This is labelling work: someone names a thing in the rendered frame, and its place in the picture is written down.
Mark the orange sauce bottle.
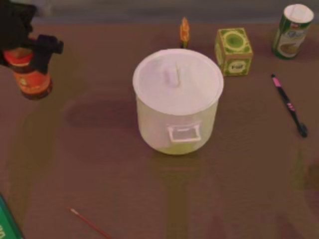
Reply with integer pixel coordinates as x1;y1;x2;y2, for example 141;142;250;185
2;47;54;101

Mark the white plastic pot lid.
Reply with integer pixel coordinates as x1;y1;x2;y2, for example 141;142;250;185
132;48;225;116

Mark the green square tea box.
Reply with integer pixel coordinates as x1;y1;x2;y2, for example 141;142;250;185
214;27;254;77

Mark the green white cylindrical can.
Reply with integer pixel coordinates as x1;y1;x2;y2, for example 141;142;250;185
271;3;315;60

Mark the orange toy carrot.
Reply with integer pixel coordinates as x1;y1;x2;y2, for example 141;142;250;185
178;16;191;49

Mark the white plastic kitchen pot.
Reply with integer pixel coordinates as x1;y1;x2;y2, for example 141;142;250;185
136;92;222;156

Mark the black pink toothbrush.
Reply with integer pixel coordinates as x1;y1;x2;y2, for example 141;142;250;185
271;73;308;138

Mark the thin red stick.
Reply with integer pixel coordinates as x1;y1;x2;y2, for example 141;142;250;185
66;207;113;239

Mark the green flat box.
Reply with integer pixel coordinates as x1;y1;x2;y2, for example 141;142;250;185
0;193;24;239

